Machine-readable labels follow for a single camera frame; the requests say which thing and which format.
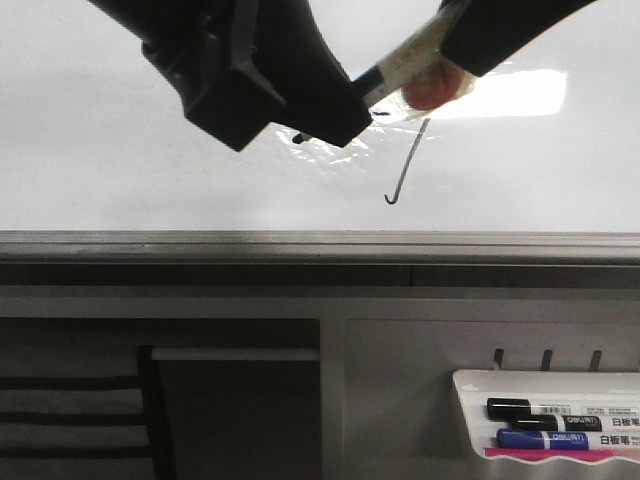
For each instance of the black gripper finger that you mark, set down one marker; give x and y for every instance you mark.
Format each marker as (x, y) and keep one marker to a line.
(484, 33)

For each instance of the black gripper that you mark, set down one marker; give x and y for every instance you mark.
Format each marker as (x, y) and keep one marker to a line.
(204, 49)

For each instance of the white whiteboard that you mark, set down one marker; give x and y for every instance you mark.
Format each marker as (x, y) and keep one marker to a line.
(93, 138)

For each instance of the upper black whiteboard marker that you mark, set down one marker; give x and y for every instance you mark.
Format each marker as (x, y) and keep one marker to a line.
(499, 408)

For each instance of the black whiteboard marker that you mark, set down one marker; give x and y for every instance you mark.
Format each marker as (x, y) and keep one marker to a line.
(499, 408)
(576, 423)

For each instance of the blue whiteboard marker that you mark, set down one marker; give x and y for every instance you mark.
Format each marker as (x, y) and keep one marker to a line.
(575, 441)

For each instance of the lower black whiteboard marker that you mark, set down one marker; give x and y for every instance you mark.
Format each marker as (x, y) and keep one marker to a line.
(576, 423)

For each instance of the white plastic marker tray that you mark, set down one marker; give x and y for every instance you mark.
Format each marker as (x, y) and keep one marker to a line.
(611, 396)

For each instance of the left black wall hook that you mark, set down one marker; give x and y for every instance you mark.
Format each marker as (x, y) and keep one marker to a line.
(498, 359)

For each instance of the black wall hook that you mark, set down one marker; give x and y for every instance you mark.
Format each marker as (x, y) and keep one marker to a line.
(546, 360)
(595, 361)
(498, 359)

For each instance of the grey aluminium whiteboard frame rail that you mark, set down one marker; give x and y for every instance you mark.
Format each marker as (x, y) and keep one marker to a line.
(320, 258)

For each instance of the middle black wall hook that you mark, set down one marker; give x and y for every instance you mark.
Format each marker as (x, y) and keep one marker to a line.
(546, 360)

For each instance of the right black wall hook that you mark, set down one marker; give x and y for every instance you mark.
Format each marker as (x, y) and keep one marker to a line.
(595, 361)

